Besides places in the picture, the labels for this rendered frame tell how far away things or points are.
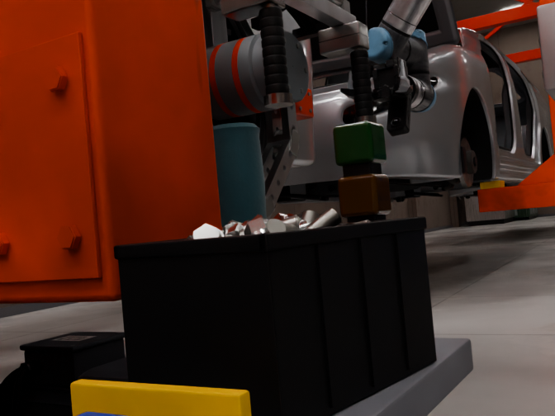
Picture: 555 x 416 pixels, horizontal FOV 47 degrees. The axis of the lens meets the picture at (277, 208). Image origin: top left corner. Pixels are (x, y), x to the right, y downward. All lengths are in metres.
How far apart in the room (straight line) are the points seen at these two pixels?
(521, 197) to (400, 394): 4.21
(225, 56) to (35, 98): 0.64
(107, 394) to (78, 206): 0.21
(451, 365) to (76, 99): 0.38
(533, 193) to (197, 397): 4.34
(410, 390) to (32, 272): 0.33
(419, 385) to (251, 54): 0.79
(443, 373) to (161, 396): 0.26
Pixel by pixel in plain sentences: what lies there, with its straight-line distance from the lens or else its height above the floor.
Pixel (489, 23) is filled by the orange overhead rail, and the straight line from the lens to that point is 10.41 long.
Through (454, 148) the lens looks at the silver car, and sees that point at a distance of 3.82.
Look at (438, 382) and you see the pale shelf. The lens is 0.53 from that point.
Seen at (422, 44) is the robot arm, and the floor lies 0.97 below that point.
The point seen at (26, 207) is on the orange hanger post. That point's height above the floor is 0.60.
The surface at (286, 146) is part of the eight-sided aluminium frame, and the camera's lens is 1.41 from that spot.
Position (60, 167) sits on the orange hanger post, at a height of 0.63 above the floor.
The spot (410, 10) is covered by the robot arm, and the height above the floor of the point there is 1.01.
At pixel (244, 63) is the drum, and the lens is 1.15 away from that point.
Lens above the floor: 0.57
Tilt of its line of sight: 1 degrees up
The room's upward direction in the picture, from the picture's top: 5 degrees counter-clockwise
